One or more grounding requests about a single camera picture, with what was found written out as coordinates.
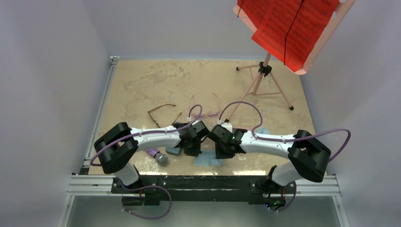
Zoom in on pink transparent sunglasses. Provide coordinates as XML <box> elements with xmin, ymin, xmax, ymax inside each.
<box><xmin>190</xmin><ymin>92</ymin><xmax>221</xmax><ymax>120</ymax></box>

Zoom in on grey glasses case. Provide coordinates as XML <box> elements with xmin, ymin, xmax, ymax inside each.
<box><xmin>166</xmin><ymin>148</ymin><xmax>181</xmax><ymax>156</ymax></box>

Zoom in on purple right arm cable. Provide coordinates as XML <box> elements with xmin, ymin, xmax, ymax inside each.
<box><xmin>218</xmin><ymin>101</ymin><xmax>352</xmax><ymax>162</ymax></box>

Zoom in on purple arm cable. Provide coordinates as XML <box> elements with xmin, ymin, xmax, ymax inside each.
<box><xmin>218</xmin><ymin>101</ymin><xmax>352</xmax><ymax>162</ymax></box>
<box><xmin>89</xmin><ymin>104</ymin><xmax>204</xmax><ymax>166</ymax></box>

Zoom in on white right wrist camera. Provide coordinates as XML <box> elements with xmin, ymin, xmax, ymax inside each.
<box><xmin>221</xmin><ymin>122</ymin><xmax>233</xmax><ymax>132</ymax></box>

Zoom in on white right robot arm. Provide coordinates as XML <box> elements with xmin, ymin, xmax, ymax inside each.
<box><xmin>208</xmin><ymin>125</ymin><xmax>331</xmax><ymax>192</ymax></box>

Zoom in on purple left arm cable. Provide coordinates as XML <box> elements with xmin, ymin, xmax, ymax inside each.
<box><xmin>89</xmin><ymin>104</ymin><xmax>204</xmax><ymax>166</ymax></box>

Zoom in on red sheet music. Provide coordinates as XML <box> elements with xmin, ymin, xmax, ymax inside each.
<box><xmin>236</xmin><ymin>0</ymin><xmax>339</xmax><ymax>72</ymax></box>

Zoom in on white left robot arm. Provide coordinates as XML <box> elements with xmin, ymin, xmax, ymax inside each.
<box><xmin>94</xmin><ymin>121</ymin><xmax>209</xmax><ymax>193</ymax></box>

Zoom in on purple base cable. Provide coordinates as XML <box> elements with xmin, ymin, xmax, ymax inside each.
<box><xmin>121</xmin><ymin>183</ymin><xmax>173</xmax><ymax>220</ymax></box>

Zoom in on light blue cloth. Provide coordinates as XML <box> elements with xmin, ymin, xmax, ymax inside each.
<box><xmin>257</xmin><ymin>127</ymin><xmax>270</xmax><ymax>135</ymax></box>
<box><xmin>194</xmin><ymin>150</ymin><xmax>223</xmax><ymax>166</ymax></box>

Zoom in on crumpled light blue cloth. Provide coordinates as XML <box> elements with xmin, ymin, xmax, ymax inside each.
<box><xmin>257</xmin><ymin>127</ymin><xmax>270</xmax><ymax>135</ymax></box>

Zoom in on aluminium frame rail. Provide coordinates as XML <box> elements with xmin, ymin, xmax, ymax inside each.
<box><xmin>57</xmin><ymin>56</ymin><xmax>120</xmax><ymax>227</ymax></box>

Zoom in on brown frame glasses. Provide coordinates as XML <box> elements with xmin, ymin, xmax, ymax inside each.
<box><xmin>147</xmin><ymin>104</ymin><xmax>182</xmax><ymax>128</ymax></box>

